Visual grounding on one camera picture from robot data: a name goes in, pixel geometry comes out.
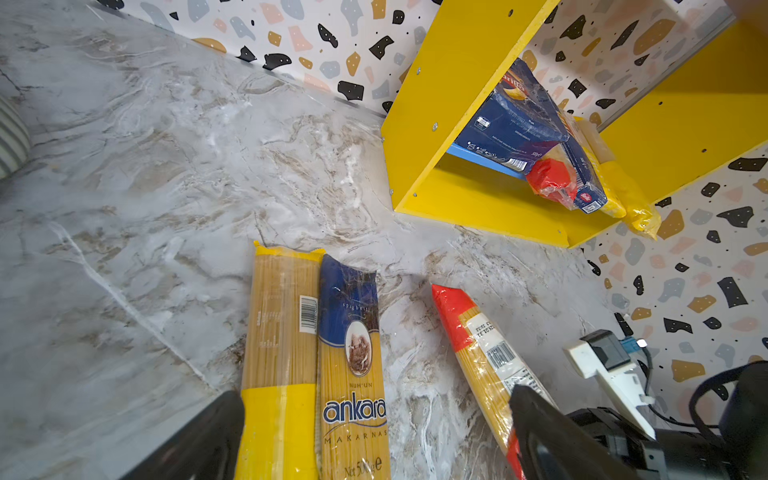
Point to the red spaghetti bag with barcode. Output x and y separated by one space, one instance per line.
490 365

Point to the blue Barilla rigatoni box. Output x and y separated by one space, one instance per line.
516 125

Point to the white ribbed ceramic cup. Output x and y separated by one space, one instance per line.
15 142

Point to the dark blue Ankara spaghetti bag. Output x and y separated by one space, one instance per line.
353 424

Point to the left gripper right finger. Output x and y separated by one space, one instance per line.
545 444

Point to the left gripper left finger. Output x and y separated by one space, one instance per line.
205 448

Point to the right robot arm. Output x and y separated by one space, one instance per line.
737 451

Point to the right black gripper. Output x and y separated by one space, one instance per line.
669 454

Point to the yellow shelf unit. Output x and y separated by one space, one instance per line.
709 111

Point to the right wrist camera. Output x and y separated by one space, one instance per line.
601 356

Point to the blue Barilla spaghetti box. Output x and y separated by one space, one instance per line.
590 195

